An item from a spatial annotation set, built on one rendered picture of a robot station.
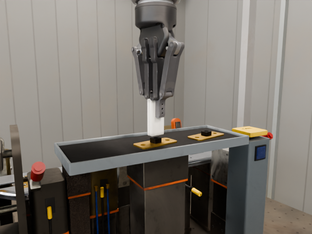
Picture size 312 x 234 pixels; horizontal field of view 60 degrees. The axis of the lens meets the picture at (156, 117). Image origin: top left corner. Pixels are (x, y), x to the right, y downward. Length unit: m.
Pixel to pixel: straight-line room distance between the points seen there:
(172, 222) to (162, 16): 0.39
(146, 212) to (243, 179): 0.27
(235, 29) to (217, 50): 0.30
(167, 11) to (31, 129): 2.32
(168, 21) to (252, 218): 0.51
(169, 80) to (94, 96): 2.39
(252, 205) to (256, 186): 0.05
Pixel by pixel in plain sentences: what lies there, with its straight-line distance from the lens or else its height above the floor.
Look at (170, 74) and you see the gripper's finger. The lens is 0.47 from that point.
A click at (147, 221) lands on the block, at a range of 0.55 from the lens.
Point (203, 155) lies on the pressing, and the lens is 1.01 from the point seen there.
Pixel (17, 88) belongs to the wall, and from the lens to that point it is 2.64.
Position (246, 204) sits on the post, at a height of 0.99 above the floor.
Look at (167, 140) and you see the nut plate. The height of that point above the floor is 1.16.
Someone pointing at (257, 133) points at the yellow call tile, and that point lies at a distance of 0.68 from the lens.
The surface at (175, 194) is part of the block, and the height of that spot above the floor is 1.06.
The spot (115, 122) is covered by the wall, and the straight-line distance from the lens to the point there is 2.98.
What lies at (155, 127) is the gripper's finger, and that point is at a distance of 0.51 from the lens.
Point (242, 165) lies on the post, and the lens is 0.69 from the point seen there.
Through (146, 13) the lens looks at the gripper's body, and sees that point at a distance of 0.49.
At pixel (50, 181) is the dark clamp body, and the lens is 0.60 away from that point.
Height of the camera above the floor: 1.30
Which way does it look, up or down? 9 degrees down
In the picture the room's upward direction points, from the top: straight up
